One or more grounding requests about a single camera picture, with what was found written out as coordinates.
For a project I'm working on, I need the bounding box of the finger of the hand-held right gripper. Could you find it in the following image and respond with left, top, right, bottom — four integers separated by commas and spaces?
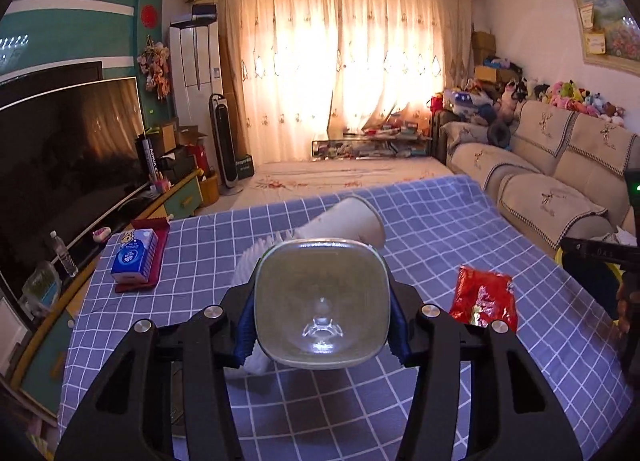
560, 236, 640, 272

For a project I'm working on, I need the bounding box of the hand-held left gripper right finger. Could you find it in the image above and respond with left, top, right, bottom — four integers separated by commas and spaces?
384, 271, 583, 461

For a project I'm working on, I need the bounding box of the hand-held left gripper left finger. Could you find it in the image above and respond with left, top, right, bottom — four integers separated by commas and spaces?
54, 286, 261, 461

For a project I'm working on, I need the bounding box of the yellow trash bin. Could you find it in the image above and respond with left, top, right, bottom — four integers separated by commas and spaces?
554, 243, 632, 337

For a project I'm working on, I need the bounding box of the person's right hand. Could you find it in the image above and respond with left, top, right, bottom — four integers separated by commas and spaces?
616, 285, 633, 337

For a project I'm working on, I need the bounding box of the beige sofa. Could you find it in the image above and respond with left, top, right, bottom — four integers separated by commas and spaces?
432, 100, 640, 252

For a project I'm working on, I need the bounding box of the red snack packet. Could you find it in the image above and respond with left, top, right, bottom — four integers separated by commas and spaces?
448, 264, 518, 333

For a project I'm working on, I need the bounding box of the blue checked tablecloth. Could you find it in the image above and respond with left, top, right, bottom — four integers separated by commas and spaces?
57, 175, 636, 461

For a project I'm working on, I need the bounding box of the white paper cup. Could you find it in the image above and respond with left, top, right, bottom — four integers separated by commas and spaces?
290, 196, 387, 248

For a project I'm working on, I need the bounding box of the row of plush toys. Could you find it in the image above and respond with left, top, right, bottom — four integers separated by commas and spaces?
495, 76, 628, 128

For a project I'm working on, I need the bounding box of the red tray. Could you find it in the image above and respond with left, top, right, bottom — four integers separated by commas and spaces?
114, 218, 171, 294

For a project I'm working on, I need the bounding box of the blue tissue pack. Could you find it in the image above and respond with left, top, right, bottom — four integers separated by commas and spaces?
110, 230, 159, 283

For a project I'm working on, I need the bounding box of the grey plush toy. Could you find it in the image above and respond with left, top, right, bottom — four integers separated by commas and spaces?
487, 117, 512, 151

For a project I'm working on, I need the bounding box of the yellow basket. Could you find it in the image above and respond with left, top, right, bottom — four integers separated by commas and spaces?
197, 172, 221, 207

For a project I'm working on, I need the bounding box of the wooden teal tv cabinet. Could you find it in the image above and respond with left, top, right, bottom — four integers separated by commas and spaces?
0, 168, 208, 417

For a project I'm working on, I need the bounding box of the framed flower picture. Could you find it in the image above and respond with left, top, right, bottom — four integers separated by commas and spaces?
569, 0, 640, 74

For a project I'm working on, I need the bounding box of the red canister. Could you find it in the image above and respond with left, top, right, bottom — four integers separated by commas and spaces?
192, 144, 211, 177

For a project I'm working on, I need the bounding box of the glass coffee table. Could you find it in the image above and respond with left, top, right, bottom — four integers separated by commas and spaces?
311, 128, 433, 162

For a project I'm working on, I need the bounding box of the blue white package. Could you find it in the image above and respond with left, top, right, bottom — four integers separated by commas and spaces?
444, 90, 493, 118

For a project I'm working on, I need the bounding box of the black tower fan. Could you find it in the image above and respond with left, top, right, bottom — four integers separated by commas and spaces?
209, 92, 245, 196

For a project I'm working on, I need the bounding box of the small water bottle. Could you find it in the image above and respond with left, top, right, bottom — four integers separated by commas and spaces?
49, 230, 80, 278

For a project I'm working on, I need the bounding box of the open cardboard box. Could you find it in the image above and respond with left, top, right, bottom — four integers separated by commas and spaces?
177, 125, 208, 147

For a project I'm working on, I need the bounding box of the clear plastic container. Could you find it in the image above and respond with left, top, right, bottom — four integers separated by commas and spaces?
20, 261, 63, 317

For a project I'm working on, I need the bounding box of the black flat television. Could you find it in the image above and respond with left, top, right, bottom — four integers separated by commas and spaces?
0, 75, 151, 277

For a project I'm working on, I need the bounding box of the white standing air conditioner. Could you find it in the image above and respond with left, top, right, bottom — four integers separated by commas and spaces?
168, 14, 224, 177

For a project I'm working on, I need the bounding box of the cream embroidered curtain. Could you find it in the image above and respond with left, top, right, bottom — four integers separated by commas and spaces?
215, 0, 473, 167

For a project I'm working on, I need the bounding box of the artificial flower decoration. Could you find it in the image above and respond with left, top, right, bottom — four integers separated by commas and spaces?
136, 41, 172, 101

